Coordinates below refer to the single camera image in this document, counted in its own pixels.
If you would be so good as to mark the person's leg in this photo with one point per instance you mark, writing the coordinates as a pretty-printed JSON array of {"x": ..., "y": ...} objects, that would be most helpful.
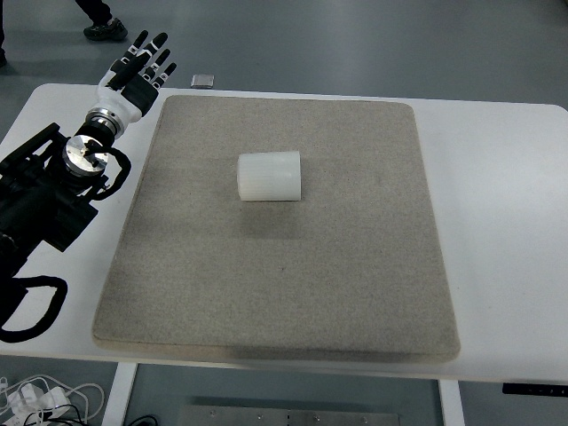
[{"x": 95, "y": 10}]

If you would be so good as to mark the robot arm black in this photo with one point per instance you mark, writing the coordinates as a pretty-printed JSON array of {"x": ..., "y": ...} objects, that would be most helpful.
[{"x": 40, "y": 208}]

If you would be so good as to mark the black table control panel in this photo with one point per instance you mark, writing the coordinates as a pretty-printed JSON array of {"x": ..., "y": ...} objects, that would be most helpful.
[{"x": 532, "y": 388}]

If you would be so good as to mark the person's shoe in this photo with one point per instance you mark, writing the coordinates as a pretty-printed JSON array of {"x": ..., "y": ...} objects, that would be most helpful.
[{"x": 106, "y": 30}]

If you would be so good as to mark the grey metal plate with screws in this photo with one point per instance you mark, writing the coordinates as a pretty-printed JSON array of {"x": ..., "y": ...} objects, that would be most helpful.
[{"x": 288, "y": 417}]

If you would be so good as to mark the white table leg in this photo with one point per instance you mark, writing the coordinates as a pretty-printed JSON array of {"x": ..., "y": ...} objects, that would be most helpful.
[
  {"x": 119, "y": 395},
  {"x": 452, "y": 404}
]

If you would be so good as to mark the grey-brown felt mat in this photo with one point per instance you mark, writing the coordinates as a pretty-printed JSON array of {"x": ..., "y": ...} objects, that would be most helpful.
[{"x": 284, "y": 275}]

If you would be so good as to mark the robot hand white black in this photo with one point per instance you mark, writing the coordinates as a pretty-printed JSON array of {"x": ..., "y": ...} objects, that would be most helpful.
[{"x": 128, "y": 104}]

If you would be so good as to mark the white cup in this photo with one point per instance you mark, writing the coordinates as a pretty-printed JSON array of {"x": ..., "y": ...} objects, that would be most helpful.
[{"x": 270, "y": 176}]

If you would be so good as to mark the small silver box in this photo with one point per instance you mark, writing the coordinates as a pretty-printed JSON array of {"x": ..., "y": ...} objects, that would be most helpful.
[{"x": 203, "y": 81}]

